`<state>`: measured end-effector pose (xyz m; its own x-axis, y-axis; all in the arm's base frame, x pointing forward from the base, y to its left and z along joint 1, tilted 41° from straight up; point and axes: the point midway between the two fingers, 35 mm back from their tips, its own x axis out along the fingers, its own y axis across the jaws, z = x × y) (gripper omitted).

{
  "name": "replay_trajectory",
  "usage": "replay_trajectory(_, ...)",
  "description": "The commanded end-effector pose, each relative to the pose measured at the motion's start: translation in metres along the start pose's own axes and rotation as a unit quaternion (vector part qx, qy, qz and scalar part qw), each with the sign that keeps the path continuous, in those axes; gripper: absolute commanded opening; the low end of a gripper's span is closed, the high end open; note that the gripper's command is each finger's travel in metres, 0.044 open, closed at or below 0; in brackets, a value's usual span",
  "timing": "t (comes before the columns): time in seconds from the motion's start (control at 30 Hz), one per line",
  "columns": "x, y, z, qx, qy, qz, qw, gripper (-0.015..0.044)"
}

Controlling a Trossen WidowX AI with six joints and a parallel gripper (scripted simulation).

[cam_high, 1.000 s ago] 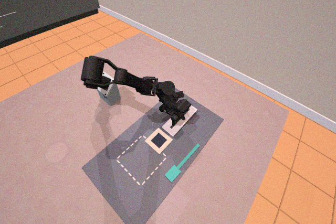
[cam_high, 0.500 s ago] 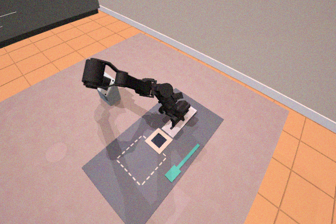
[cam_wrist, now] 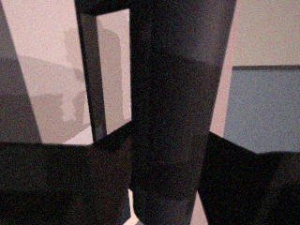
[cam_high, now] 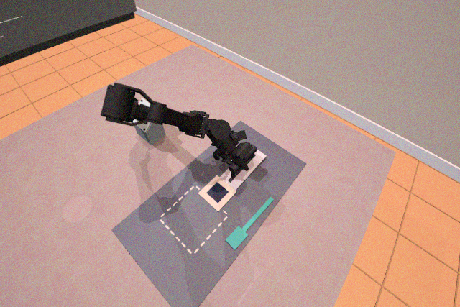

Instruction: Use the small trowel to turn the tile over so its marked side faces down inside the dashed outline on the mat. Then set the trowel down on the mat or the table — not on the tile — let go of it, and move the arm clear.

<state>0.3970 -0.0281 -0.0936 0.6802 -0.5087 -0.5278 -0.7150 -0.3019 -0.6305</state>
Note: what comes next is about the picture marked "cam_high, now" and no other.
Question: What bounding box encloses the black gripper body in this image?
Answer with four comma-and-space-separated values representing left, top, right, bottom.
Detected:
211, 136, 253, 161

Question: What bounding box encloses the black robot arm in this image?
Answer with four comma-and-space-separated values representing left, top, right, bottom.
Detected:
101, 83, 247, 145

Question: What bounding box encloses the teal flat trowel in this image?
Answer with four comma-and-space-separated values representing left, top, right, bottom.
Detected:
225, 197, 273, 250

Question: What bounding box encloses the peach square tile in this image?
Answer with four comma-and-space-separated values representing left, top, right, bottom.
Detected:
198, 176, 236, 211

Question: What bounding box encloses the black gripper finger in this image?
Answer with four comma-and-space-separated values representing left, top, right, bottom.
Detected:
232, 158, 249, 171
222, 155, 233, 165

